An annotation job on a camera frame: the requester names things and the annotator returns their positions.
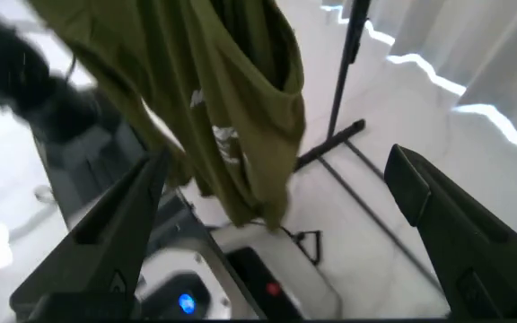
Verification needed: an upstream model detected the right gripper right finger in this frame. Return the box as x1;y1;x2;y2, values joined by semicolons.
383;143;517;320

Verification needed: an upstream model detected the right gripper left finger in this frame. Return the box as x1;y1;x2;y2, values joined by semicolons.
9;152;170;320

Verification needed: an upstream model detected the green long-sleeved shirt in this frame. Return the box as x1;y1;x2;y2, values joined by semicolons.
24;0;307;231

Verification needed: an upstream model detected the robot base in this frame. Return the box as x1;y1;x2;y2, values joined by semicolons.
33;89;345;320

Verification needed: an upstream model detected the black clothes rack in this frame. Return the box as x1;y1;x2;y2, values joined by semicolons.
293;0;443;292

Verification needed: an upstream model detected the black cable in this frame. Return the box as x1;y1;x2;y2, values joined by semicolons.
244;220;323;266

